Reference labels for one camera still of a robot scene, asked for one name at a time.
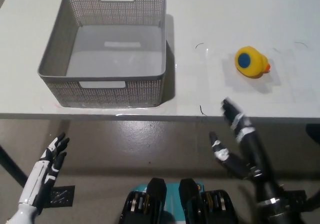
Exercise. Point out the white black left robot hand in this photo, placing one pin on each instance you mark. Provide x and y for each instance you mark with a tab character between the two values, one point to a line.
32	184

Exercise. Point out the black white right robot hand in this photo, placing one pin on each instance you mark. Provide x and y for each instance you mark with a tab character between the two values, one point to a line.
252	149

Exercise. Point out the yellow duck toy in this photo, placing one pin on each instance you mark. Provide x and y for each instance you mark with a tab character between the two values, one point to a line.
255	64

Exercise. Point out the grey perforated plastic basket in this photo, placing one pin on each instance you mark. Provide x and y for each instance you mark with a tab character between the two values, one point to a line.
75	89

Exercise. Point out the thin curved dark hair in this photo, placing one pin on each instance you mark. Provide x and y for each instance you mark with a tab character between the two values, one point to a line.
199	44

